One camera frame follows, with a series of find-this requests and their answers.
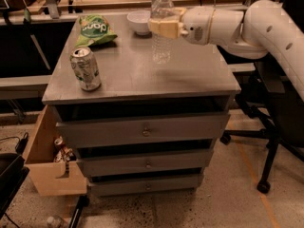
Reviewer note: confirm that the top grey drawer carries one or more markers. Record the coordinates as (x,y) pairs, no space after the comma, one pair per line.
(82,134)

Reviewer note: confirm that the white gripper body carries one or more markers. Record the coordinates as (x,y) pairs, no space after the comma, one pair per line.
(197,25)

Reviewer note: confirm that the grey metal bench rail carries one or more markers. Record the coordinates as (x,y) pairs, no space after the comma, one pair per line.
(23,87)

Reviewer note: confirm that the green chip bag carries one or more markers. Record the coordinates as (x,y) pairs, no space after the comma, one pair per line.
(94,30)

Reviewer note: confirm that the grey drawer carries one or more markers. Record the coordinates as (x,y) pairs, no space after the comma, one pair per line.
(125,187)
(143,163)
(82,134)

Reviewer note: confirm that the snack packets in box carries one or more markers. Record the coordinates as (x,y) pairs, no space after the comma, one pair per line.
(62,152)

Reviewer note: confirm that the clear plastic water bottle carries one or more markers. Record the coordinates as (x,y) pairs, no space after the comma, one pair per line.
(161,46)

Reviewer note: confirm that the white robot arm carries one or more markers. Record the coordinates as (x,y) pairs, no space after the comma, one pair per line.
(265,27)

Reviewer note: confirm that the bottom grey drawer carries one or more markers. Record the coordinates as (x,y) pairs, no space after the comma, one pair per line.
(125,187)

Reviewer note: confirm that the black power adapter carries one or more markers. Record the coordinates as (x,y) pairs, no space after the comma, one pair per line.
(20,147)

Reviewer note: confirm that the white bowl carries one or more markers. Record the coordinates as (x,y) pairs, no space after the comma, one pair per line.
(138,21)

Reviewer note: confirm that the silver green 7up can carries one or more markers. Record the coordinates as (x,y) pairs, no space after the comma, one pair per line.
(84,65)

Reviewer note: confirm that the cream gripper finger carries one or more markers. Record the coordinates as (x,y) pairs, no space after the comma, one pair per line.
(179,11)
(166,28)

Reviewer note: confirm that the black case on floor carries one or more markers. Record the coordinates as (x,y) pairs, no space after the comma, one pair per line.
(12,174)

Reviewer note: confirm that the black office chair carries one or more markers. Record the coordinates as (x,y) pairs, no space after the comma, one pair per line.
(284,124)

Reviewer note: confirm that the wooden box on floor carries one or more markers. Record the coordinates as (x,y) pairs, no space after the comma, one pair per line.
(50,178)

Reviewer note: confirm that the middle grey drawer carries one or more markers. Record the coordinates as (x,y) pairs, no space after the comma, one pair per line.
(143,163)

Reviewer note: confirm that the grey drawer cabinet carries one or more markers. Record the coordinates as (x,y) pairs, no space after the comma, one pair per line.
(195,81)

